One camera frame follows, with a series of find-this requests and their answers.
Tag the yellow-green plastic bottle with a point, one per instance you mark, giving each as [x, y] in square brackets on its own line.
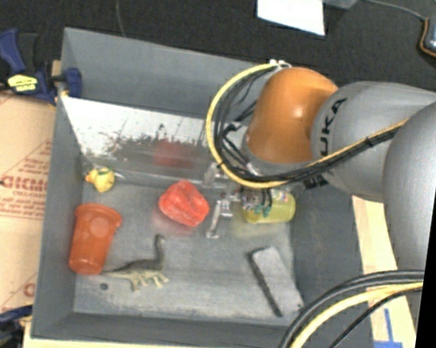
[282, 209]

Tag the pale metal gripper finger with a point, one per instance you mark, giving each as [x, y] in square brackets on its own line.
[216, 219]
[213, 175]

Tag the grey-green toy dinosaur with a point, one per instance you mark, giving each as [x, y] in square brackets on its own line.
[144, 270]

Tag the yellow toy duck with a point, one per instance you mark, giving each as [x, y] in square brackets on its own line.
[101, 180]

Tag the grey flat block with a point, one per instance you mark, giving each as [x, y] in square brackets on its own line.
[277, 282]

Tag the orange plastic cup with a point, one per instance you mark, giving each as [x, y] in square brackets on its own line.
[91, 238]

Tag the grey metal bin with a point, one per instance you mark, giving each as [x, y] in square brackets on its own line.
[204, 272]

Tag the red toy bell pepper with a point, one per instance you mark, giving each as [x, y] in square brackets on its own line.
[183, 204]

